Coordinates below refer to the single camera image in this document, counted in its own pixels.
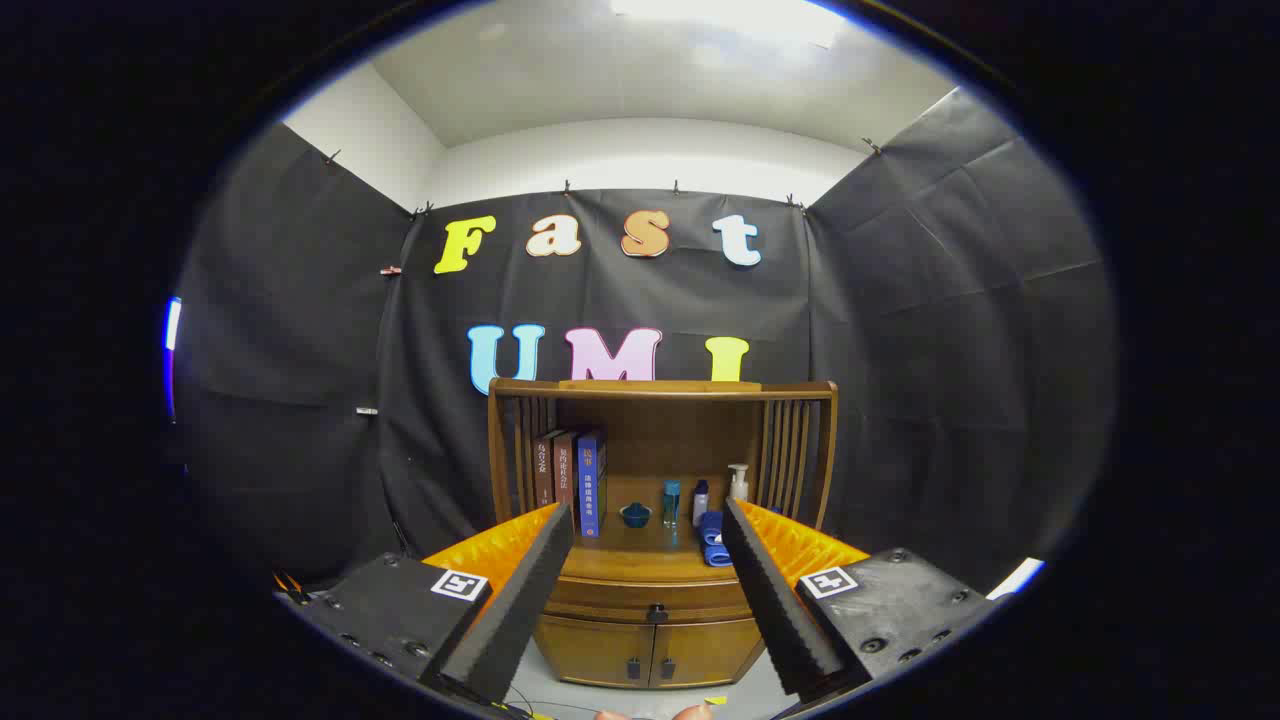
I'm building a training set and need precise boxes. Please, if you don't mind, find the blue book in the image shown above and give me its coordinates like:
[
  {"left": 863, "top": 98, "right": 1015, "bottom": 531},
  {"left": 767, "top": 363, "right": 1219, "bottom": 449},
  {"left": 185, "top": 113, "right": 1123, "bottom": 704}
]
[{"left": 577, "top": 430, "right": 607, "bottom": 539}]

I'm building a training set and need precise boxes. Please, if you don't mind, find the wooden cabinet door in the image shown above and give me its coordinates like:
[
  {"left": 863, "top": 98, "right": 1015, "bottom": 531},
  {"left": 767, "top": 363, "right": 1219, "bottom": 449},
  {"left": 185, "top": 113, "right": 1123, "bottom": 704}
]
[
  {"left": 650, "top": 618, "right": 766, "bottom": 689},
  {"left": 535, "top": 615, "right": 656, "bottom": 689}
]

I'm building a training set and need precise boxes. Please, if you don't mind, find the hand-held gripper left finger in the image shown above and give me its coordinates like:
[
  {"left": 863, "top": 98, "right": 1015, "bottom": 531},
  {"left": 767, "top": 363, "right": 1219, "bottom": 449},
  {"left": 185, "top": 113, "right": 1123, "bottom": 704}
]
[{"left": 283, "top": 500, "right": 576, "bottom": 706}]

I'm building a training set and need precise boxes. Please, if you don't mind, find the reddish brown book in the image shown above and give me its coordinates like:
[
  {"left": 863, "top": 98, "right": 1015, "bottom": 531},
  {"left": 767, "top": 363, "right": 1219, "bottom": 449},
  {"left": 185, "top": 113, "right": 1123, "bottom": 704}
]
[{"left": 553, "top": 430, "right": 579, "bottom": 511}]

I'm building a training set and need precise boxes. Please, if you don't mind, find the wooden drawer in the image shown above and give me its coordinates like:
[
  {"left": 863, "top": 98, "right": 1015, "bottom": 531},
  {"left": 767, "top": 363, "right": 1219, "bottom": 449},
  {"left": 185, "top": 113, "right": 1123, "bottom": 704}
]
[{"left": 545, "top": 575, "right": 756, "bottom": 625}]

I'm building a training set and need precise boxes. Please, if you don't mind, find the blue towel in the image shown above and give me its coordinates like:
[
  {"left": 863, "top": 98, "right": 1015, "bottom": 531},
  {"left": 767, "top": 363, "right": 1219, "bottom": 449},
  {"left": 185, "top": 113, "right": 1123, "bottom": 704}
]
[{"left": 697, "top": 510, "right": 734, "bottom": 568}]

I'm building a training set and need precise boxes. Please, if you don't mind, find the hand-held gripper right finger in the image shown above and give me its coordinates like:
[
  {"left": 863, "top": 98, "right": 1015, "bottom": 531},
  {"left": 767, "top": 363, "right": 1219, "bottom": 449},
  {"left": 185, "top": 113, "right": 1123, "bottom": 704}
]
[{"left": 720, "top": 497, "right": 1001, "bottom": 703}]

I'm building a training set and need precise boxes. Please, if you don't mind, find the wooden countertop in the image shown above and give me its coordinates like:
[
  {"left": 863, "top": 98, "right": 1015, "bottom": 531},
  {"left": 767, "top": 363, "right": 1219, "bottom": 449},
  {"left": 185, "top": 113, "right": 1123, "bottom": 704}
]
[{"left": 556, "top": 505, "right": 746, "bottom": 583}]

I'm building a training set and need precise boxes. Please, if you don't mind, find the wooden cabinet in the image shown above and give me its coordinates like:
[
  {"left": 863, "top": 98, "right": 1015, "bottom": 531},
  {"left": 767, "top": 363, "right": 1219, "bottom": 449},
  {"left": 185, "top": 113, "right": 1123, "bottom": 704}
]
[{"left": 487, "top": 378, "right": 839, "bottom": 691}]

